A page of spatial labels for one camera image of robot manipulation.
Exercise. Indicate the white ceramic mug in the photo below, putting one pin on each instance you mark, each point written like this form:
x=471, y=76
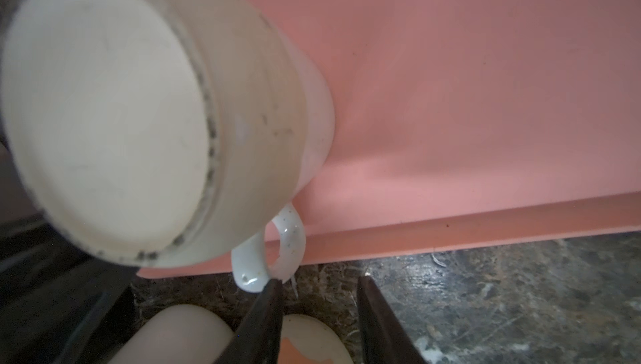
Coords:
x=179, y=334

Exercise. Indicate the peach cream speckled mug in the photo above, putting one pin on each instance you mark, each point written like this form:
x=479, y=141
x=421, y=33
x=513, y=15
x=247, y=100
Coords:
x=305, y=339

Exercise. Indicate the pink plastic tray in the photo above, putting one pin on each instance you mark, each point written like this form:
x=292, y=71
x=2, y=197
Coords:
x=461, y=123

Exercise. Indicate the black mug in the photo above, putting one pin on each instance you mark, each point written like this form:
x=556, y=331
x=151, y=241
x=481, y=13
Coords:
x=58, y=304

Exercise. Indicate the beige round mug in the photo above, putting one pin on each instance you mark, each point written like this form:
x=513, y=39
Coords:
x=166, y=133

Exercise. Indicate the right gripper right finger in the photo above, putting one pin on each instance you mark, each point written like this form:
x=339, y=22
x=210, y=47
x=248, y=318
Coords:
x=383, y=338

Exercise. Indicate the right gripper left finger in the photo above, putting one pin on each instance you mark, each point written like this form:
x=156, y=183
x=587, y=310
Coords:
x=257, y=340

